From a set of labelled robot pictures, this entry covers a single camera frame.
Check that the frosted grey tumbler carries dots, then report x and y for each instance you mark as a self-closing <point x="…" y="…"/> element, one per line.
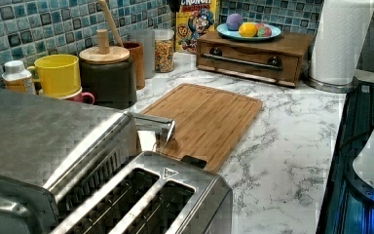
<point x="146" y="37"/>

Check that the dark canister with wooden lid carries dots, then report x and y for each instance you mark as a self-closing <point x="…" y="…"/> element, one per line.
<point x="108" y="73"/>

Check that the bamboo cutting board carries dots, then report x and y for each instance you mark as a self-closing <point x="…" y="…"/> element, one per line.
<point x="209" y="122"/>

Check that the steel paper towel holder base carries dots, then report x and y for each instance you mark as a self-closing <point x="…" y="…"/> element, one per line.
<point x="331" y="88"/>

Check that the purple toy fruit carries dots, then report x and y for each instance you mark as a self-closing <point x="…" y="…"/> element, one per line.
<point x="234" y="21"/>

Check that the yellow cereal box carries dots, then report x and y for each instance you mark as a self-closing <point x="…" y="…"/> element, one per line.
<point x="194" y="19"/>

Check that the red green toy fruit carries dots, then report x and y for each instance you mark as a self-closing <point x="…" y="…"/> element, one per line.
<point x="263" y="30"/>

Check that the stainless steel slot toaster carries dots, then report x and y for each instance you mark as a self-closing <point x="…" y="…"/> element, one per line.
<point x="151" y="194"/>

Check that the glass jar of cereal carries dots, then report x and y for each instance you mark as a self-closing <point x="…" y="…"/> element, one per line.
<point x="164" y="49"/>

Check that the white capped spice bottle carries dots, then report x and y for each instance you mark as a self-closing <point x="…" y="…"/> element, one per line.
<point x="17" y="78"/>

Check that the stainless steel toaster oven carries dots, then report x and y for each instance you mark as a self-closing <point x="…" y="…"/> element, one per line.
<point x="54" y="155"/>

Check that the wooden spoon handle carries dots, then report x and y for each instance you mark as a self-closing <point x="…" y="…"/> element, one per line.
<point x="110" y="21"/>

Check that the light blue plate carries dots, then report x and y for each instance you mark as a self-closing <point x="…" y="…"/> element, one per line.
<point x="235" y="35"/>

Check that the wooden toy oven box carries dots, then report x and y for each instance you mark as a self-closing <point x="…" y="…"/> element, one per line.
<point x="279" y="60"/>

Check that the yellow mug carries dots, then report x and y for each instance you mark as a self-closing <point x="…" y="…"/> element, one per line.
<point x="58" y="75"/>

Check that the steel oven door handle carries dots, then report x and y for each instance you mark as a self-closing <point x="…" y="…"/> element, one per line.
<point x="162" y="128"/>

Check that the pink mug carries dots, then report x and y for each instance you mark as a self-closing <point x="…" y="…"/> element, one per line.
<point x="81" y="96"/>

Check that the yellow toy lemon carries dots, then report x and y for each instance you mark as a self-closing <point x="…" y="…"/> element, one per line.
<point x="248" y="29"/>

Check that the brown utensil holder cup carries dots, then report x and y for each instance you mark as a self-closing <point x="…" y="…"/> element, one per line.
<point x="136" y="52"/>

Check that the white paper towel roll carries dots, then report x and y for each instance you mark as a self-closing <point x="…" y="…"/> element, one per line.
<point x="342" y="29"/>

